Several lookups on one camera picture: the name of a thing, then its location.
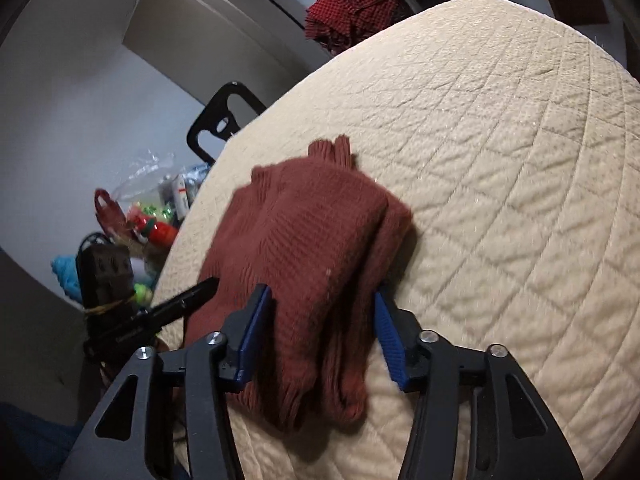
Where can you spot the red checked cloth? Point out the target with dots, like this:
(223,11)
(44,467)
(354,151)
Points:
(355,5)

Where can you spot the teal cloth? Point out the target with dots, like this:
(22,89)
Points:
(66,277)

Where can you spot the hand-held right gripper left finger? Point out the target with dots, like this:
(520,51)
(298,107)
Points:
(254,332)

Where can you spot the red and green toy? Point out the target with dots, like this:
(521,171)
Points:
(157,232)

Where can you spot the beige quilted blanket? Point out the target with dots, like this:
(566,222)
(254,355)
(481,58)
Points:
(500,185)

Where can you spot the grey door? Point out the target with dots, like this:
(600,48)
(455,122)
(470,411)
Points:
(210,45)

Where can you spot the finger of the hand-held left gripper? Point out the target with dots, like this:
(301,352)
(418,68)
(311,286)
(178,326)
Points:
(185,302)

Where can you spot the white carton box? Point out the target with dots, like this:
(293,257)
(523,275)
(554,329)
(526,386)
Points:
(181,195)

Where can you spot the rust brown knit sweater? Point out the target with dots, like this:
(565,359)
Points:
(310,240)

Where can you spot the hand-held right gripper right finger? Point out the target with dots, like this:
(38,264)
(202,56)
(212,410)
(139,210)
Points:
(387,335)

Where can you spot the red gift bag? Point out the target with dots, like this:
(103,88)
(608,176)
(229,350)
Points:
(107,215)

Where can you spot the clear plastic bag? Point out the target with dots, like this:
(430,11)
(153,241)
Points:
(145,175)

